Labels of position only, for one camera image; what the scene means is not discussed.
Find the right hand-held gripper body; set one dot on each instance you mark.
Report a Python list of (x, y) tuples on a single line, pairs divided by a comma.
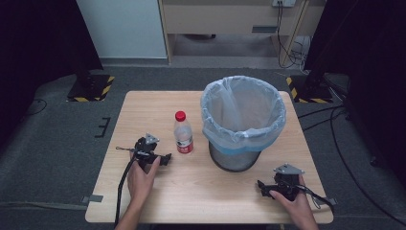
[(287, 183)]

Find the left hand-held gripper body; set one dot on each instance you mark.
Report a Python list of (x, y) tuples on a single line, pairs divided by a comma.
[(145, 150)]

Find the clear plastic bottle red cap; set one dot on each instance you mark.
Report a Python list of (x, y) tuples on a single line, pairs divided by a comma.
[(184, 135)]

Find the metal mesh trash bin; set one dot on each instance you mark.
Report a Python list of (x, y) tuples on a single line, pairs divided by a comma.
[(234, 159)]

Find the person's right hand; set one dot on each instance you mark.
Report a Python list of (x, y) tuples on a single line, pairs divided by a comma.
[(298, 206)]

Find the person's left hand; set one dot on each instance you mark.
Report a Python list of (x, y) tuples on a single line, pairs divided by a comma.
[(140, 182)]

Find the grey tape strip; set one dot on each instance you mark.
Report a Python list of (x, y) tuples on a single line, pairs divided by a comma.
[(92, 199), (332, 201)]

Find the translucent white bin bag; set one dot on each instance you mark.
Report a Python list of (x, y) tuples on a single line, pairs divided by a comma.
[(242, 108)]

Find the black stand base hazard stripes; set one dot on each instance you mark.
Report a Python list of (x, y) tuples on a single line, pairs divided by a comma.
[(311, 91), (91, 87)]

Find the black curtain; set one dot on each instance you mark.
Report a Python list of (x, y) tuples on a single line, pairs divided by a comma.
[(367, 64), (38, 48)]

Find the light wooden desk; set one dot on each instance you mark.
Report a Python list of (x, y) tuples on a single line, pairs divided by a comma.
[(223, 19)]

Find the grey wall socket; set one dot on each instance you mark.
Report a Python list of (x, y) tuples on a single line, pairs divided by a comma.
[(283, 2)]

